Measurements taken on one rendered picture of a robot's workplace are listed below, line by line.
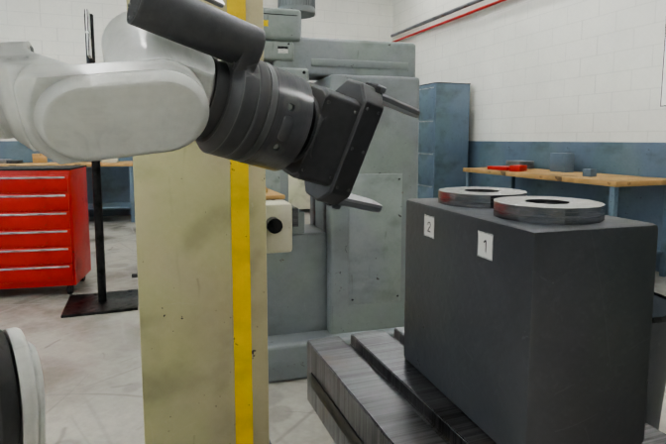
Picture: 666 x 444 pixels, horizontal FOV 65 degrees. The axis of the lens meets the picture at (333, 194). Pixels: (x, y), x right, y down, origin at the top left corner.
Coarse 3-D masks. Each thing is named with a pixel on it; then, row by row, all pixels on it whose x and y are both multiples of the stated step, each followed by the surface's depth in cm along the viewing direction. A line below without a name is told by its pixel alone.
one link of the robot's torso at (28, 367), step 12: (12, 336) 49; (24, 336) 50; (12, 348) 48; (24, 348) 48; (24, 360) 47; (36, 360) 49; (24, 372) 47; (36, 372) 49; (24, 384) 47; (36, 384) 48; (24, 396) 46; (36, 396) 47; (24, 408) 46; (36, 408) 47; (24, 420) 46; (36, 420) 47; (24, 432) 47; (36, 432) 48
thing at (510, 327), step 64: (448, 192) 53; (512, 192) 52; (448, 256) 50; (512, 256) 40; (576, 256) 39; (640, 256) 41; (448, 320) 50; (512, 320) 41; (576, 320) 40; (640, 320) 42; (448, 384) 51; (512, 384) 41; (576, 384) 40; (640, 384) 42
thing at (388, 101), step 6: (378, 84) 50; (384, 90) 50; (384, 96) 50; (384, 102) 50; (390, 102) 50; (396, 102) 51; (402, 102) 52; (396, 108) 51; (402, 108) 52; (408, 108) 52; (414, 108) 53; (408, 114) 52; (414, 114) 53
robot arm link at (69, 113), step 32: (0, 64) 33; (32, 64) 33; (64, 64) 33; (96, 64) 34; (128, 64) 34; (160, 64) 35; (0, 96) 33; (32, 96) 32; (64, 96) 32; (96, 96) 33; (128, 96) 34; (160, 96) 35; (192, 96) 36; (32, 128) 33; (64, 128) 34; (96, 128) 34; (128, 128) 35; (160, 128) 36; (192, 128) 37; (64, 160) 36; (96, 160) 36
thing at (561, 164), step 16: (0, 160) 738; (16, 160) 751; (112, 160) 765; (560, 160) 552; (512, 176) 652; (528, 176) 527; (544, 176) 506; (560, 176) 487; (576, 176) 484; (592, 176) 481; (608, 176) 484; (624, 176) 484; (640, 176) 484; (112, 208) 760
